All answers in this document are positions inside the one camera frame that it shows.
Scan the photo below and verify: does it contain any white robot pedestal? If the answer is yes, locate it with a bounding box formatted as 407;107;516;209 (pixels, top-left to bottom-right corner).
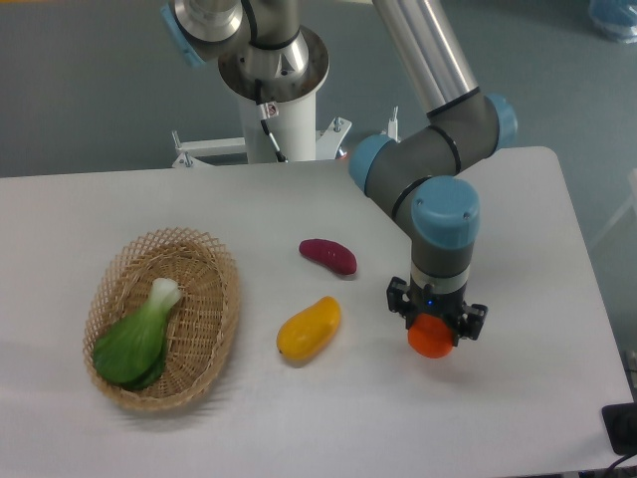
172;27;352;167

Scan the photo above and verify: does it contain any green bok choy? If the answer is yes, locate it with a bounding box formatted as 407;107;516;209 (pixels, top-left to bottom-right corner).
93;278;181;390

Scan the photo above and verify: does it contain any blue plastic bag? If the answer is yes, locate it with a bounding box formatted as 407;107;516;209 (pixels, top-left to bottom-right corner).
588;0;636;44

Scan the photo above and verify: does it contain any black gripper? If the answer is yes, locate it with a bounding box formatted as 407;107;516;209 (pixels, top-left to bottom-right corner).
386;272;489;348

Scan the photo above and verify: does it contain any yellow mango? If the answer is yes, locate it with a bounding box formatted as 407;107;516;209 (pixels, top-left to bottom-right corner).
276;296;341;362

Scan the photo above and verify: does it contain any black device at table edge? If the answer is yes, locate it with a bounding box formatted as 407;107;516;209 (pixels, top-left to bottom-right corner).
601;402;636;455

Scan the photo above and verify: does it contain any orange fruit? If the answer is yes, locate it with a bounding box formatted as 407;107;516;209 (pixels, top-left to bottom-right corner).
407;314;454;359

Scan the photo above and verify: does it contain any purple sweet potato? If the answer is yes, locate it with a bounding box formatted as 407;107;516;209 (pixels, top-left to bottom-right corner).
299;239;357;276

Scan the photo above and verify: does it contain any woven wicker basket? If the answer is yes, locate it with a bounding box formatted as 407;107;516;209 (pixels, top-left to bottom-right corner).
83;228;241;412

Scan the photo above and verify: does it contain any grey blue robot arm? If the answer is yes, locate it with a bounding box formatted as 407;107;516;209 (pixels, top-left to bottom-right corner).
161;1;518;358

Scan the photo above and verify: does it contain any black cable on pedestal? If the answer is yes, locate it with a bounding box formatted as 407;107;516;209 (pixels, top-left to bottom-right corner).
254;78;289;163

